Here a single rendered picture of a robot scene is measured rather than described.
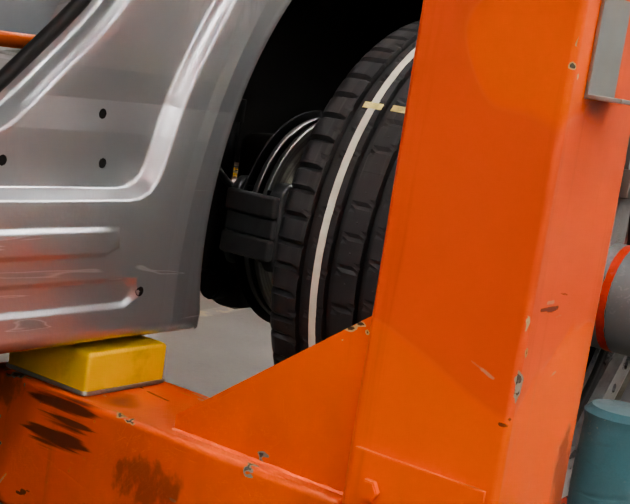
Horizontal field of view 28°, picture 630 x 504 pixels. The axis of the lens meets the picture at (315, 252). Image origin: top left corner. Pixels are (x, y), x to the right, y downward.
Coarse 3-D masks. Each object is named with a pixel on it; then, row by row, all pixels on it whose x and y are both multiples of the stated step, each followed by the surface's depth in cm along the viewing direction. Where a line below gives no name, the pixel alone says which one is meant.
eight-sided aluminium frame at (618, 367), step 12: (612, 360) 185; (624, 360) 185; (612, 372) 183; (624, 372) 186; (600, 384) 183; (612, 384) 183; (600, 396) 181; (612, 396) 184; (624, 396) 180; (576, 432) 178; (576, 444) 176; (564, 492) 164
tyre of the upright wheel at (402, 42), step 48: (384, 48) 160; (336, 96) 157; (384, 96) 153; (336, 144) 152; (384, 144) 149; (384, 192) 147; (288, 240) 153; (336, 240) 149; (288, 288) 153; (336, 288) 148; (288, 336) 155
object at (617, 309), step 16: (608, 256) 159; (624, 256) 158; (608, 272) 157; (624, 272) 156; (608, 288) 157; (624, 288) 156; (608, 304) 156; (624, 304) 155; (608, 320) 157; (624, 320) 155; (592, 336) 160; (608, 336) 158; (624, 336) 156; (624, 352) 159
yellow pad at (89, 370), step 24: (144, 336) 154; (24, 360) 148; (48, 360) 145; (72, 360) 143; (96, 360) 143; (120, 360) 146; (144, 360) 149; (72, 384) 143; (96, 384) 143; (120, 384) 147; (144, 384) 150
